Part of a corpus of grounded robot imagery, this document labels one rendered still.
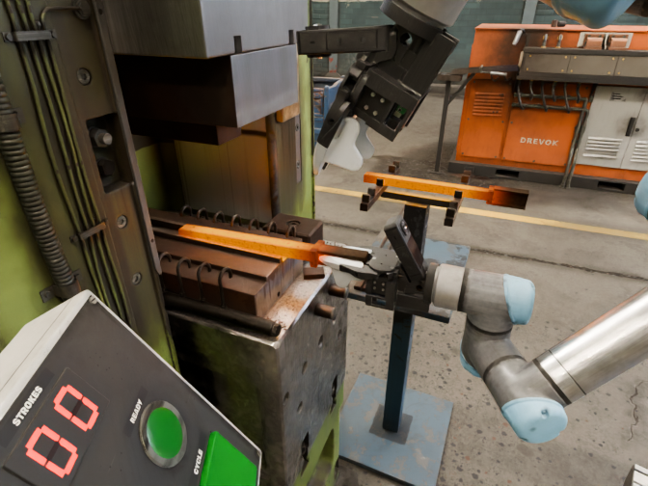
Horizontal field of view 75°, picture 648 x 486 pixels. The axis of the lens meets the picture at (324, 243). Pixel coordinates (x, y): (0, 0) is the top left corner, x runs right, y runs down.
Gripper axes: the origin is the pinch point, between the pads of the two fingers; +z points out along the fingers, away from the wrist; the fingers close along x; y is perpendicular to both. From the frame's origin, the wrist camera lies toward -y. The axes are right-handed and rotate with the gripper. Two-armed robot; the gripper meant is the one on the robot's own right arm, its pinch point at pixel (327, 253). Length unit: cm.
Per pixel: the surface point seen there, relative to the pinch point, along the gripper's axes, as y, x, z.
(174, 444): -6.7, -46.0, -3.7
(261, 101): -27.9, -4.9, 8.2
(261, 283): 3.4, -8.8, 9.4
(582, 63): 4, 339, -76
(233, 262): 2.3, -5.8, 17.1
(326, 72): 78, 753, 304
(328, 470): 86, 11, 6
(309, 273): 9.0, 4.9, 6.3
